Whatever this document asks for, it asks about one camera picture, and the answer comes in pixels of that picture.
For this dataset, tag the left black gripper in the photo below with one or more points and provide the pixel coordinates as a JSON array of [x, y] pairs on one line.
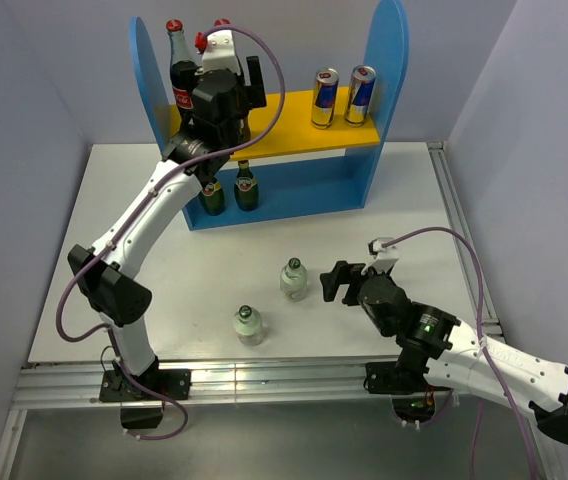
[[251, 97]]

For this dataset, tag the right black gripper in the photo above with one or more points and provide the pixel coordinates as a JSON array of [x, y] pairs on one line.
[[344, 272]]

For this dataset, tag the clear water bottle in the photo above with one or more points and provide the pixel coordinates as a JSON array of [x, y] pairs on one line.
[[248, 325], [293, 280]]

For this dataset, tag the tall cola bottle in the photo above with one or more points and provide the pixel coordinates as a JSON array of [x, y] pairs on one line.
[[243, 122]]

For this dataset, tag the cola bottle front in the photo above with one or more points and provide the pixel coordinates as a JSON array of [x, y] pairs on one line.
[[182, 72]]

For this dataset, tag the silver energy can front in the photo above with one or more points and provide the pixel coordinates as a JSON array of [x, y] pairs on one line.
[[326, 83]]

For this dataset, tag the silver energy can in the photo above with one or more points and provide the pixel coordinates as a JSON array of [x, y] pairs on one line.
[[326, 83], [359, 96]]

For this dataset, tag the clear water bottle front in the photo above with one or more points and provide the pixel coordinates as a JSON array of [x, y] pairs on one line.
[[248, 325]]

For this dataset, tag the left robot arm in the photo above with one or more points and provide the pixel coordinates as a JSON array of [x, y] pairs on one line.
[[214, 125]]

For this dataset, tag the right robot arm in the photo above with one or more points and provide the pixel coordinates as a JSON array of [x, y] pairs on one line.
[[439, 350]]

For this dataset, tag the blue and yellow wooden shelf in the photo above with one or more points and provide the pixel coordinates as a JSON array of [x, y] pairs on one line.
[[300, 169]]

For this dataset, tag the right green glass bottle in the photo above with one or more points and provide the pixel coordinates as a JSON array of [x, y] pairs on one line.
[[246, 189]]

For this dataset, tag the green glass bottle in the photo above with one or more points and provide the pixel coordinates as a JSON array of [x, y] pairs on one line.
[[246, 189], [212, 198]]

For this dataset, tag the left green glass bottle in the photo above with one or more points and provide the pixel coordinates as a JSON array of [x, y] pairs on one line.
[[212, 198]]

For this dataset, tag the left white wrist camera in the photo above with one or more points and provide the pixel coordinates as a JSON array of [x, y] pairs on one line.
[[218, 51]]

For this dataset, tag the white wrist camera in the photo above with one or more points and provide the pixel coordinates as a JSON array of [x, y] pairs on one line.
[[218, 51], [383, 255]]

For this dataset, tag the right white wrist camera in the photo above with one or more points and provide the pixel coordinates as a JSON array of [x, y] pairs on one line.
[[383, 255]]

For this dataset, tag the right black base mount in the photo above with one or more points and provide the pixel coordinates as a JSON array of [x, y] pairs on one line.
[[412, 398]]

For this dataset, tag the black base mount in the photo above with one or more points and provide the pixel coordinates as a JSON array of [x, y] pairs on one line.
[[139, 410], [412, 398]]

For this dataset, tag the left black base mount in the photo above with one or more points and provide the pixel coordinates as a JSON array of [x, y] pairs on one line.
[[139, 410]]

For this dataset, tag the aluminium front rail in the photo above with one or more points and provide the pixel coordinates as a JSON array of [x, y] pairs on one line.
[[68, 386]]

